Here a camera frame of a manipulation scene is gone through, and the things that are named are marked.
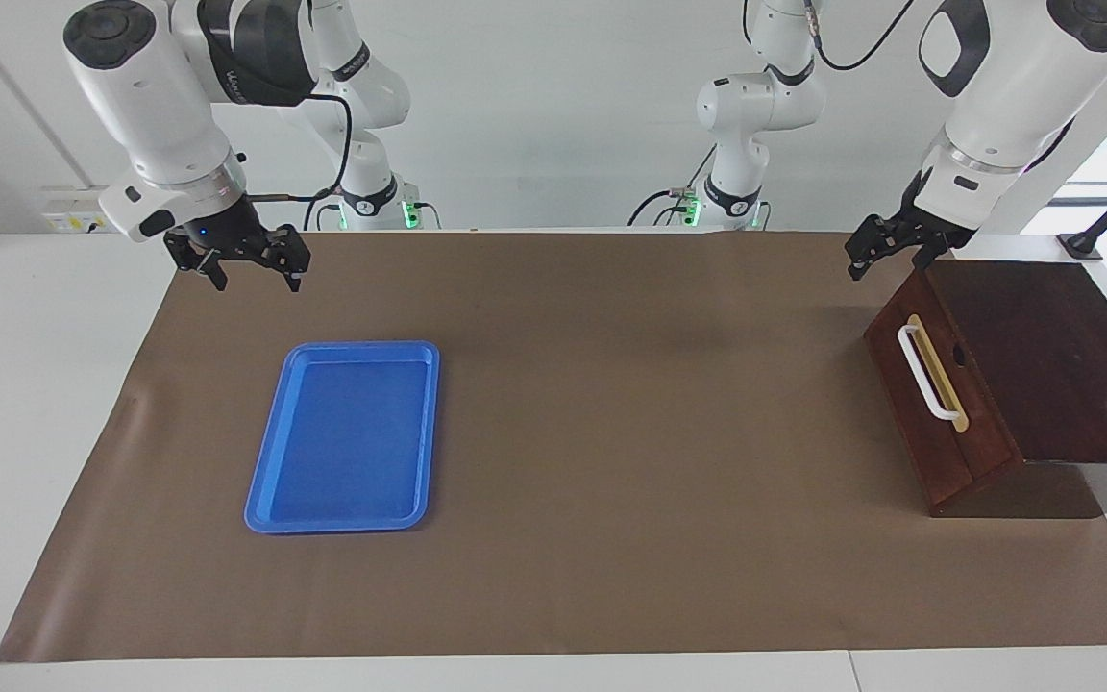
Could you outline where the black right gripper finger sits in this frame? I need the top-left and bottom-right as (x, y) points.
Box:
(164, 231), (229, 293)
(262, 224), (313, 293)

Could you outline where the white drawer handle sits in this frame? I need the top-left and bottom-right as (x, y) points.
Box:
(897, 324), (967, 424)

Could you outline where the wooden drawer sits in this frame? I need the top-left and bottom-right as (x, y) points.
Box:
(864, 269), (1021, 513)

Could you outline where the dark wooden drawer cabinet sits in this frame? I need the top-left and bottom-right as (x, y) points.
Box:
(919, 258), (1107, 520)

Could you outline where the blue plastic tray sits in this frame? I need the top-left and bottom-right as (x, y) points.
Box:
(244, 340), (441, 535)

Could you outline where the brown table mat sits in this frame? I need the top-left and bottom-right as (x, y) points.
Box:
(0, 229), (1107, 664)

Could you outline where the black right base cable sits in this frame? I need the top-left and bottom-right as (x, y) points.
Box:
(302, 186), (441, 232)

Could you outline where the black base cable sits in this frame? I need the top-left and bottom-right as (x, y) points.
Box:
(626, 144), (774, 230)
(302, 186), (441, 232)

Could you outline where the white wall socket strip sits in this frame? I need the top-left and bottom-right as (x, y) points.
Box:
(41, 186), (137, 235)

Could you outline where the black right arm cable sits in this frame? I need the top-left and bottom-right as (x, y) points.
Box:
(246, 90), (356, 232)

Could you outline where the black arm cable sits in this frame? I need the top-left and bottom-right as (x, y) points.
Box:
(801, 0), (918, 74)
(246, 90), (356, 232)

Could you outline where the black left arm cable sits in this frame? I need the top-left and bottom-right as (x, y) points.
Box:
(801, 0), (918, 74)

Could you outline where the black left base cable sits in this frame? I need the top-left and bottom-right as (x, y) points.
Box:
(626, 144), (774, 230)

